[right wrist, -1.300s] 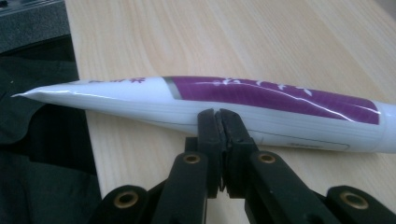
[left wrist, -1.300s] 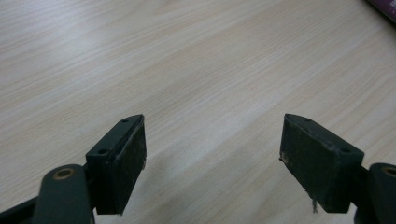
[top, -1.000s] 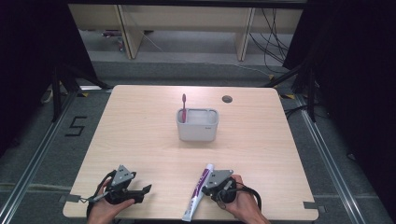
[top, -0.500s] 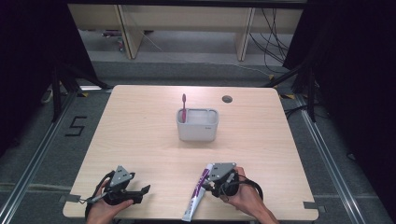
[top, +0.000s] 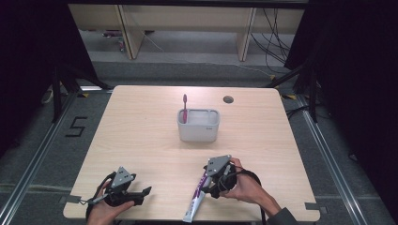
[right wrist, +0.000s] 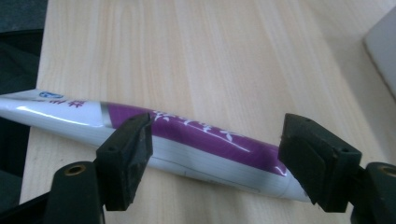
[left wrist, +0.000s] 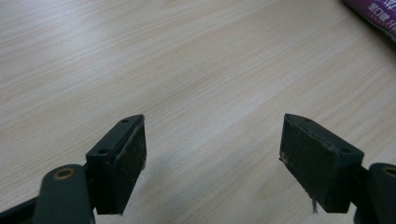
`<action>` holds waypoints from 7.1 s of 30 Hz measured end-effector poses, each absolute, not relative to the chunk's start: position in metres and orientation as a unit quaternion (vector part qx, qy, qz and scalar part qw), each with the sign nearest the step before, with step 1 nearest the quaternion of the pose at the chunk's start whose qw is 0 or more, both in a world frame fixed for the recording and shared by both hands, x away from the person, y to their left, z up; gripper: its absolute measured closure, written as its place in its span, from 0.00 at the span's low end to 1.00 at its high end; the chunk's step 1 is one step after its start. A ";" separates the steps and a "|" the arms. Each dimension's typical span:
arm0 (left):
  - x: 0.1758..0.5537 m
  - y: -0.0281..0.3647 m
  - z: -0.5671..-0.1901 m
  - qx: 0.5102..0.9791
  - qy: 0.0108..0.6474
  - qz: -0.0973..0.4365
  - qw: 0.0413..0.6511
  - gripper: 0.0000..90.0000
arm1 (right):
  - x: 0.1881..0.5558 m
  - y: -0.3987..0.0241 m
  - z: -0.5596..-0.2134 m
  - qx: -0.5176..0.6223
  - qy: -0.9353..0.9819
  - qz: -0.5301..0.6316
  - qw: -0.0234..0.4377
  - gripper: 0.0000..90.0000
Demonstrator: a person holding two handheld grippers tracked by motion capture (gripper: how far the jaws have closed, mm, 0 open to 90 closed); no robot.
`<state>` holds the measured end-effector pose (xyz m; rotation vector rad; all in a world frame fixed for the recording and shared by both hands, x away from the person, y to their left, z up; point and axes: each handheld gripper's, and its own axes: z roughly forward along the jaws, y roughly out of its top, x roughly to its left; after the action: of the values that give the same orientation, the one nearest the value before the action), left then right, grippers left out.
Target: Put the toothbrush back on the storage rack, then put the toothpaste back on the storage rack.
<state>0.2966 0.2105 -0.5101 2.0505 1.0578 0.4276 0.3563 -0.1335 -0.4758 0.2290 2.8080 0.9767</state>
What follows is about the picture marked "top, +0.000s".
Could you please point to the pink toothbrush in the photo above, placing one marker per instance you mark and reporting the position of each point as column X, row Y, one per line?
column 185, row 108

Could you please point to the person's left hand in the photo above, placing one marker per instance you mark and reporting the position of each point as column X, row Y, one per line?
column 101, row 215

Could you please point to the black metal stand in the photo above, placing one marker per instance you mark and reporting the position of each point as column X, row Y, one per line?
column 313, row 93
column 57, row 93

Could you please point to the person's right hand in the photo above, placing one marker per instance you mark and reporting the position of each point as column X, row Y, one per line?
column 250, row 190

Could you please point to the grey plastic toothbrush holder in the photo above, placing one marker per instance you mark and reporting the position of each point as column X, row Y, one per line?
column 198, row 131

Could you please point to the yellow black tape marker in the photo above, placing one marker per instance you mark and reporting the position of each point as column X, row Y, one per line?
column 83, row 94
column 290, row 97

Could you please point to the aluminium floor rail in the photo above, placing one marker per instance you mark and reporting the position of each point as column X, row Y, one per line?
column 34, row 159
column 331, row 162

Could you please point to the light wooden desk frame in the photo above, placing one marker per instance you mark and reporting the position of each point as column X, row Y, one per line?
column 187, row 18

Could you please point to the black curtain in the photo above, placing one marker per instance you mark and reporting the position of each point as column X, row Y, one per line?
column 353, row 62
column 28, row 56

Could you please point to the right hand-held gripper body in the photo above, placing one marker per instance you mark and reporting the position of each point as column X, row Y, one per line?
column 218, row 164

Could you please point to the small red items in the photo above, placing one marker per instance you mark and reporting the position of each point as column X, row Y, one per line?
column 120, row 43

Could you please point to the grey tape piece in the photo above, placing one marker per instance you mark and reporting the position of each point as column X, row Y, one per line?
column 72, row 199
column 312, row 206

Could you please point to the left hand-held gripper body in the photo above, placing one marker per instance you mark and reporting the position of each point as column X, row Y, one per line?
column 122, row 178

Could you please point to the white purple toothpaste tube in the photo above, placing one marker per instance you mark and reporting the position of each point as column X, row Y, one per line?
column 195, row 203

